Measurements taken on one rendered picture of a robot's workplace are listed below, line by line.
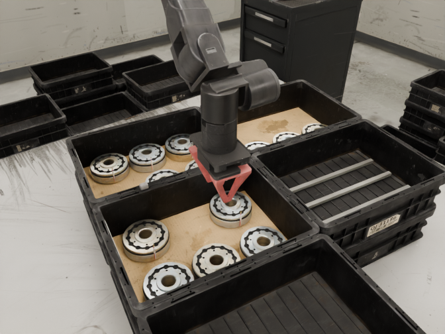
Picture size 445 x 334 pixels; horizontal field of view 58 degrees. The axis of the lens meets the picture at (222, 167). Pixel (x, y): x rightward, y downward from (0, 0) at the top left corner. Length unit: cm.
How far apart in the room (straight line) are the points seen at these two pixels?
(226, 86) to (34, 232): 81
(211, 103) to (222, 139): 6
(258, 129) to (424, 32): 315
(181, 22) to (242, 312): 54
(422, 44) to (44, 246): 380
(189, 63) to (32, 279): 73
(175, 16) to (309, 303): 59
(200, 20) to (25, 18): 334
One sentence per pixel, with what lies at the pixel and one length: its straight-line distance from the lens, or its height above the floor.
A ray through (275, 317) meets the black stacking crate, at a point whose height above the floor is 83.
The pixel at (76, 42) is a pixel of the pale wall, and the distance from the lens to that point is 408.
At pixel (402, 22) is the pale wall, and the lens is 441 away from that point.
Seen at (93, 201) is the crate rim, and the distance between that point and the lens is 93.
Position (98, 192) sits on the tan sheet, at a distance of 111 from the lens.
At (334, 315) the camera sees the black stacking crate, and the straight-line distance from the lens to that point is 85.
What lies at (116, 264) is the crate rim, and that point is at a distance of 79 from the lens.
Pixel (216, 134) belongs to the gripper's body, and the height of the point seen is 119.
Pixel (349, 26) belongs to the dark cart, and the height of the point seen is 70.
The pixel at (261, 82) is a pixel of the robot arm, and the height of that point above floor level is 126.
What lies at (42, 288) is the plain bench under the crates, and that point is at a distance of 111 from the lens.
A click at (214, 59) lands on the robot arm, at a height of 130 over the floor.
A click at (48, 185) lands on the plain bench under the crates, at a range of 140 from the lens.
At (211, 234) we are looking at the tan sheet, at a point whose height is 83.
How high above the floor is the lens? 153
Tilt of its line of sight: 37 degrees down
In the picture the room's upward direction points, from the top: straight up
